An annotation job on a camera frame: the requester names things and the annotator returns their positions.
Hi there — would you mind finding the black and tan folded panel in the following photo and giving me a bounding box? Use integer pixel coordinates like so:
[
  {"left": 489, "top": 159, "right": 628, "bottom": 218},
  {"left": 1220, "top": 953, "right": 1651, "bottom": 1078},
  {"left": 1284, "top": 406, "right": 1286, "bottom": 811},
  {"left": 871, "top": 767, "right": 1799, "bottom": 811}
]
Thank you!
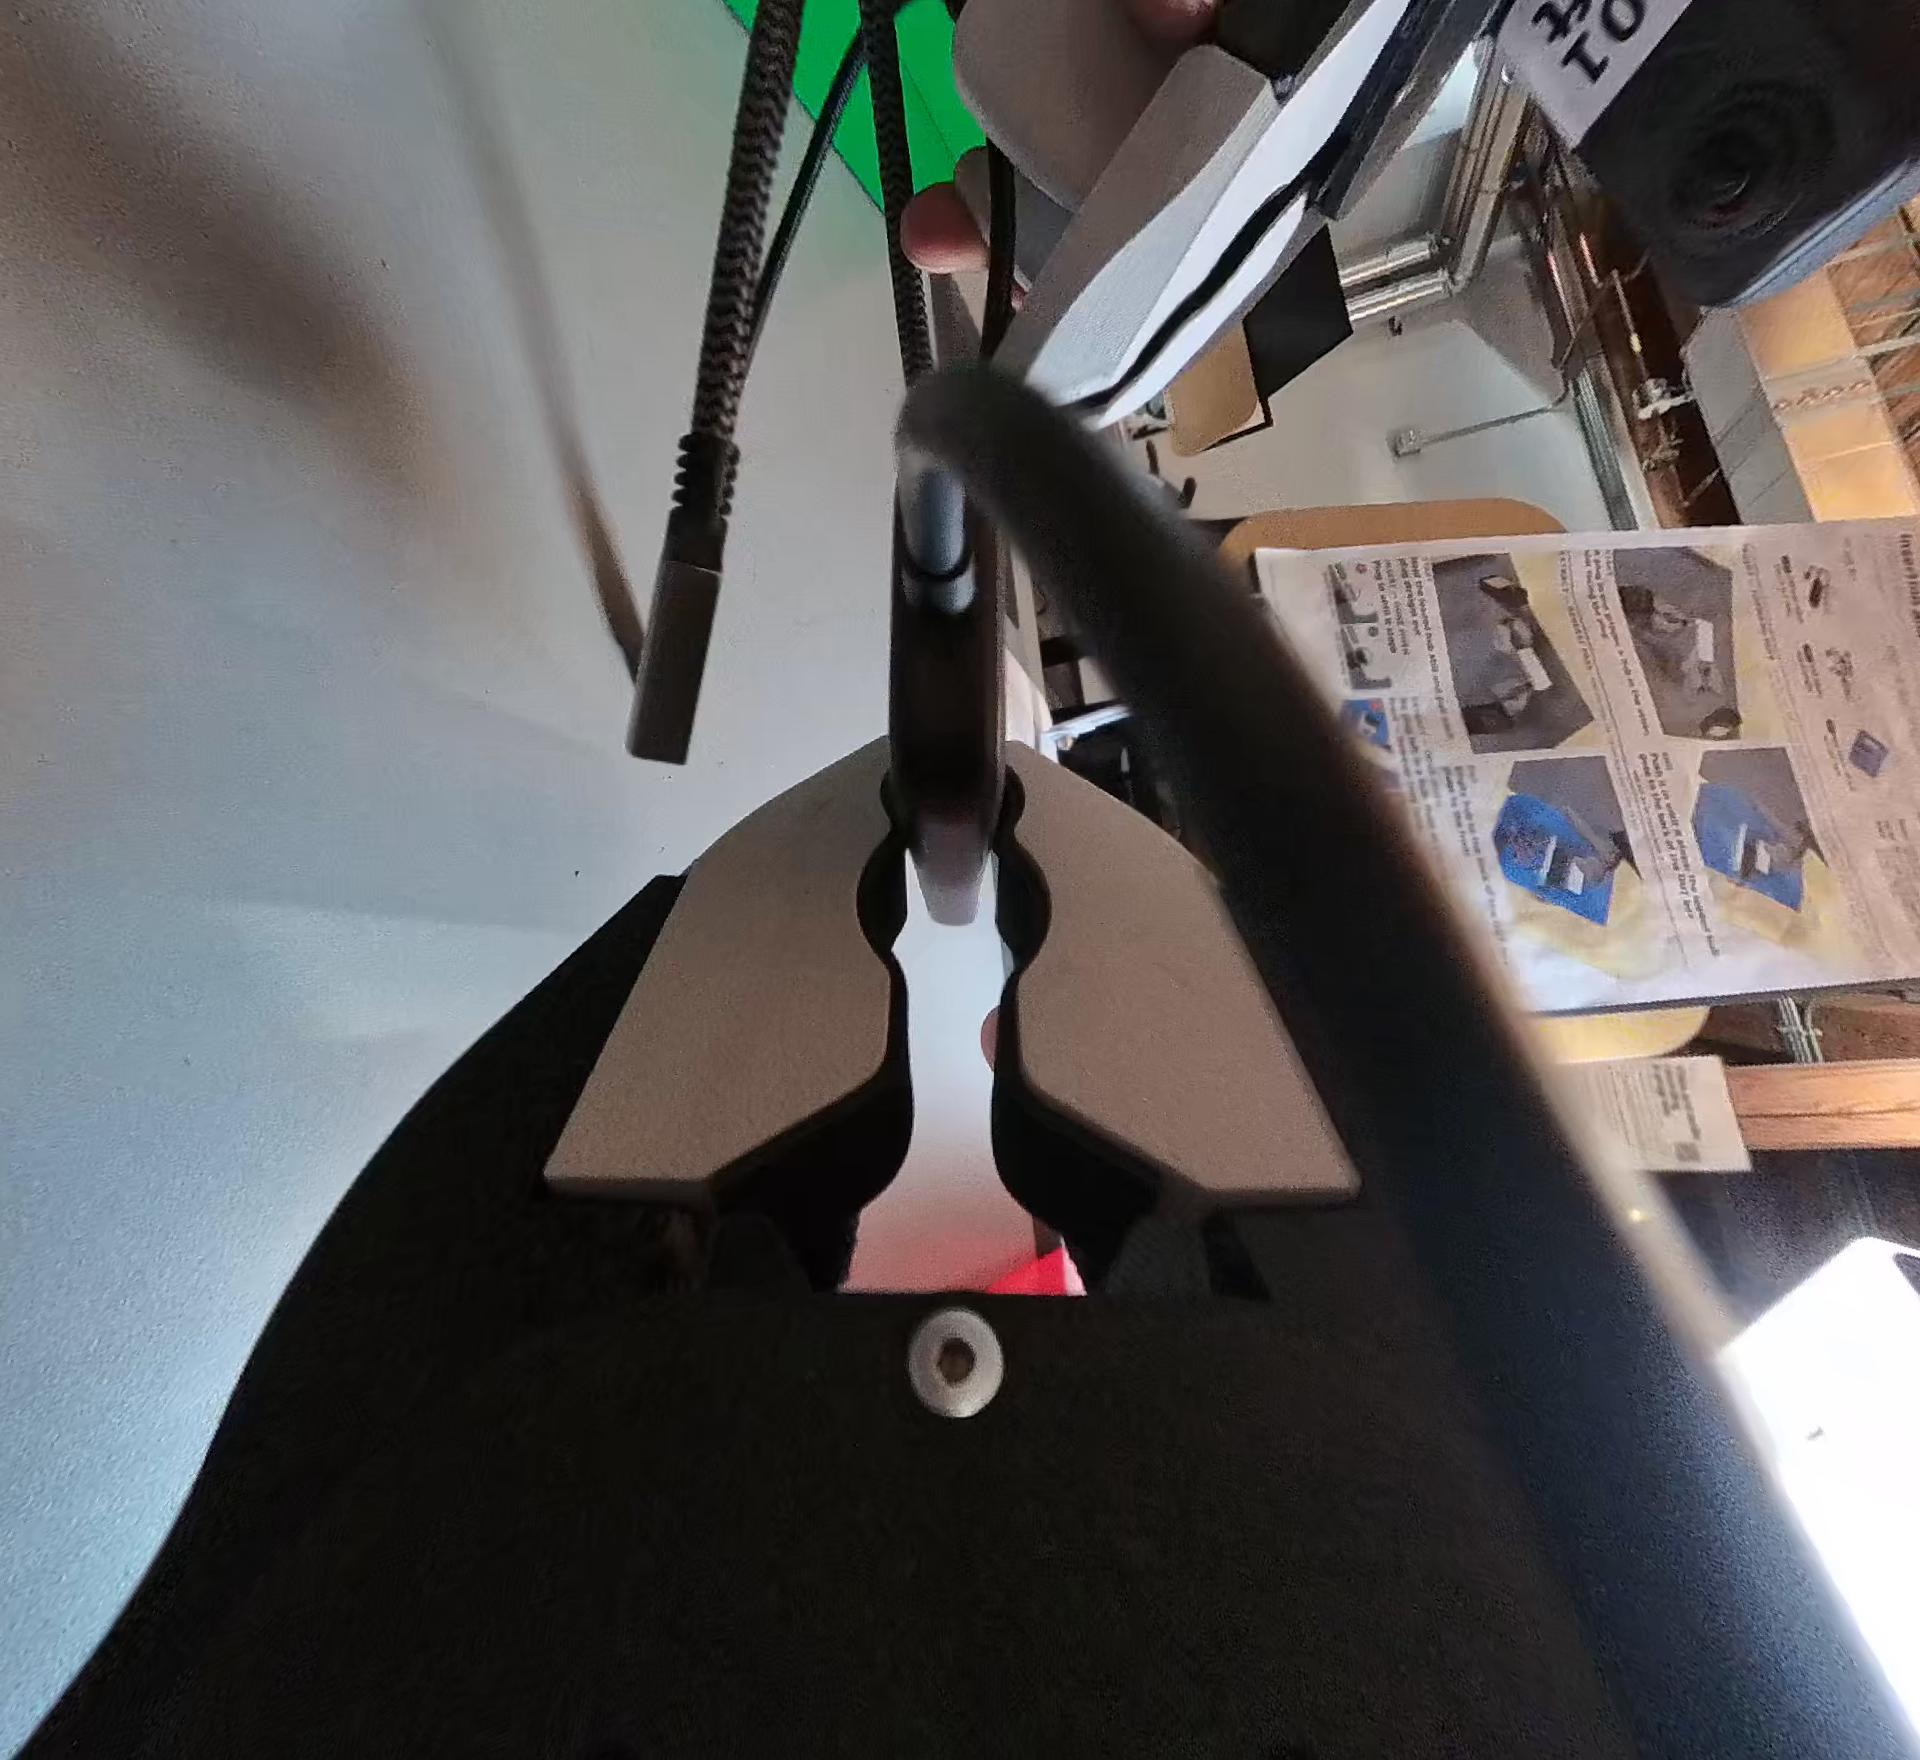
[{"left": 1165, "top": 236, "right": 1355, "bottom": 460}]

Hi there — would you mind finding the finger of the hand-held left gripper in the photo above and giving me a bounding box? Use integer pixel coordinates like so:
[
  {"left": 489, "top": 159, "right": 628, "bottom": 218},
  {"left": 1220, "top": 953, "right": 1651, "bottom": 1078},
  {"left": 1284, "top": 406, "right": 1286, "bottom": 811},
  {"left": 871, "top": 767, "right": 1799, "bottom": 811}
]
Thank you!
[
  {"left": 997, "top": 0, "right": 1449, "bottom": 406},
  {"left": 1100, "top": 197, "right": 1339, "bottom": 427}
]

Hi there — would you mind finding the braided usb extension cable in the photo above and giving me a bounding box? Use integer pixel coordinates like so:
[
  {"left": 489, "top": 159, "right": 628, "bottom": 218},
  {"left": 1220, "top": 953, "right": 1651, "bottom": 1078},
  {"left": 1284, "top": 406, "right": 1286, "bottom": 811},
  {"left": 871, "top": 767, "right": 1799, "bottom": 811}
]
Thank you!
[{"left": 628, "top": 0, "right": 976, "bottom": 762}]

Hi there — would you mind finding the metal ventilation duct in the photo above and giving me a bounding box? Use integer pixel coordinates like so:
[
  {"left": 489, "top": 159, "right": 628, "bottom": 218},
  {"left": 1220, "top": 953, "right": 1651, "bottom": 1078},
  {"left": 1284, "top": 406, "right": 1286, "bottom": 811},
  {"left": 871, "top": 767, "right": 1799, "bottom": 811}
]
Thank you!
[{"left": 1337, "top": 64, "right": 1579, "bottom": 306}]

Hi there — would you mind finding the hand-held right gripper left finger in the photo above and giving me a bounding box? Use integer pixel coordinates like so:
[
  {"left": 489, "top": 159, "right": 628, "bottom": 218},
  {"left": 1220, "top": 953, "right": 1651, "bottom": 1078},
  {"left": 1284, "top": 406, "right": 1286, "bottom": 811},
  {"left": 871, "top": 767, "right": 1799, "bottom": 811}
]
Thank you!
[{"left": 541, "top": 738, "right": 917, "bottom": 1215}]

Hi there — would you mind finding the wood and white document stand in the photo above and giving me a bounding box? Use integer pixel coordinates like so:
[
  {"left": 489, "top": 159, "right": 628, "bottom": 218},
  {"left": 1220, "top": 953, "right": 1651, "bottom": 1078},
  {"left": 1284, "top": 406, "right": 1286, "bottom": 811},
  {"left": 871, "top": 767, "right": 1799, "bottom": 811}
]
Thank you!
[{"left": 1035, "top": 499, "right": 1920, "bottom": 1062}]

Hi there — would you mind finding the printed instruction sheet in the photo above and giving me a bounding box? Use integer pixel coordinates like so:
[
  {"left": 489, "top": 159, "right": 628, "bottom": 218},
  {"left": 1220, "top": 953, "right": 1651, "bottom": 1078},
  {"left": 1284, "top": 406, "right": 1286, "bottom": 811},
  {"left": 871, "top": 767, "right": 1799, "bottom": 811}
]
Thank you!
[{"left": 1255, "top": 519, "right": 1920, "bottom": 1018}]

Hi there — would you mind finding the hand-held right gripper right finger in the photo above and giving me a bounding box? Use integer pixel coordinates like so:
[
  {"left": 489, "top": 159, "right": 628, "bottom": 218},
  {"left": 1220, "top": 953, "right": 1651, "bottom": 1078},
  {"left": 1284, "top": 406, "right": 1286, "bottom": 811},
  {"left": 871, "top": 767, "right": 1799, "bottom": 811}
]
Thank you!
[{"left": 988, "top": 739, "right": 1367, "bottom": 1215}]

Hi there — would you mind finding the small white label card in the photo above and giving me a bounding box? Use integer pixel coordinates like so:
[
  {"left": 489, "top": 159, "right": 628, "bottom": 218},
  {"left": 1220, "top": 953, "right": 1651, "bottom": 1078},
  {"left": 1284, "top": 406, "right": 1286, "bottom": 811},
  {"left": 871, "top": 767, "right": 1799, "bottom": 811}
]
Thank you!
[{"left": 1588, "top": 1054, "right": 1752, "bottom": 1175}]

